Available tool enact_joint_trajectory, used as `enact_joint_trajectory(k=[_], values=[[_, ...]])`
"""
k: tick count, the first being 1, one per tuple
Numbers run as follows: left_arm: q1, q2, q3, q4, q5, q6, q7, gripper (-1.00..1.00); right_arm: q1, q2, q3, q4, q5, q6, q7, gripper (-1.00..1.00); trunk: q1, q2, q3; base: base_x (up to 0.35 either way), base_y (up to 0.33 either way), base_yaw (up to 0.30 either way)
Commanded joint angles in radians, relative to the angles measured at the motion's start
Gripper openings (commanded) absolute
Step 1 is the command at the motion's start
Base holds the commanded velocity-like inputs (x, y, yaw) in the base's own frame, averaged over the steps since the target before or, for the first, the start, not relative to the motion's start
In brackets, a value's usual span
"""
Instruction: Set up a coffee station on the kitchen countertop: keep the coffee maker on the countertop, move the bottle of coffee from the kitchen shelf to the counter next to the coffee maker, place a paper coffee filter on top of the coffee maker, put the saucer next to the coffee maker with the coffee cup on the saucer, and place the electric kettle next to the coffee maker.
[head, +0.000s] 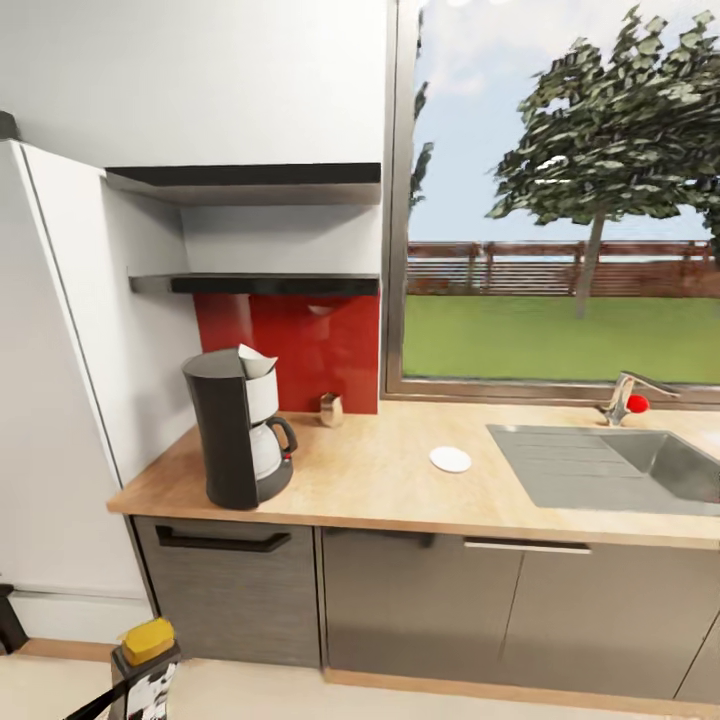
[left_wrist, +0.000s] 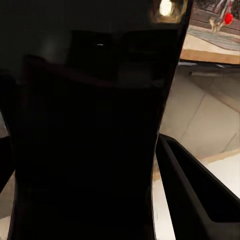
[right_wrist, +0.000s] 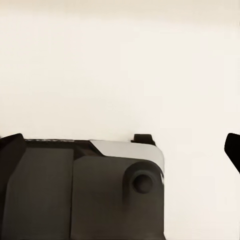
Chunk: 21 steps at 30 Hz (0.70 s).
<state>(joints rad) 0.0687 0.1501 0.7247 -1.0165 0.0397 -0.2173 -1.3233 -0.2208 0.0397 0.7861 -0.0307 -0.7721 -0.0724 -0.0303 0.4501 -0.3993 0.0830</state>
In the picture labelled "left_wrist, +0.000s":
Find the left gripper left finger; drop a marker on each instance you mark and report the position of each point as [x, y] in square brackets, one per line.
[7, 165]

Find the bottle of coffee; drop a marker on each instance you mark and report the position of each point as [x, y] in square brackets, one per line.
[84, 86]

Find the drop in sink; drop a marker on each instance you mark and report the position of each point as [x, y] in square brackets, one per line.
[220, 40]

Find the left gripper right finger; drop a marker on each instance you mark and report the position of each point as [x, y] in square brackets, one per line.
[201, 206]

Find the cabinet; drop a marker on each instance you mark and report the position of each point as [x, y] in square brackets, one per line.
[203, 109]

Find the fixed window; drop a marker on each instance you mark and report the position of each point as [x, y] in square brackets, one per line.
[203, 10]

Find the countertop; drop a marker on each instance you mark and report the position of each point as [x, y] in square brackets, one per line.
[199, 50]

